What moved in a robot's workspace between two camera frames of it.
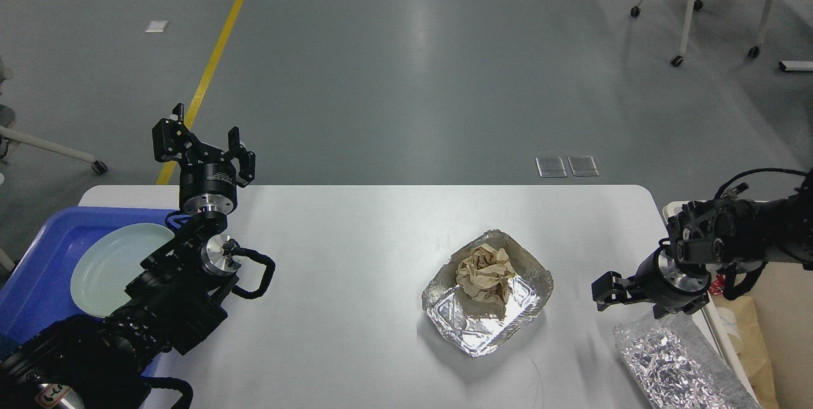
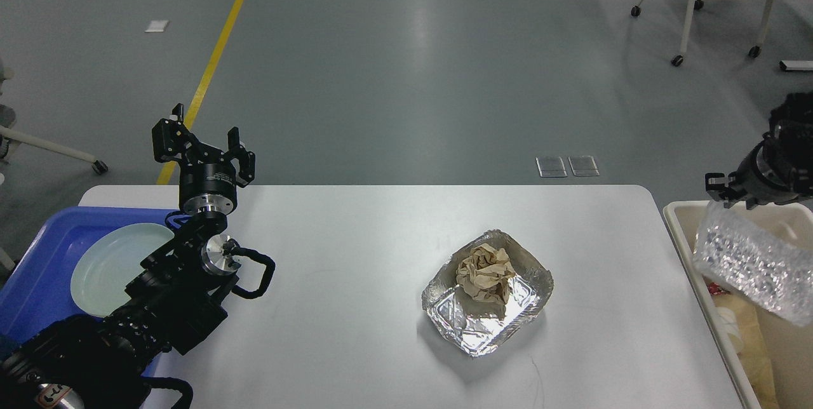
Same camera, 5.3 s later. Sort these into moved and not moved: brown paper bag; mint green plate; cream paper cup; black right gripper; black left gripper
Moved: black right gripper
Not moved: black left gripper; cream paper cup; brown paper bag; mint green plate
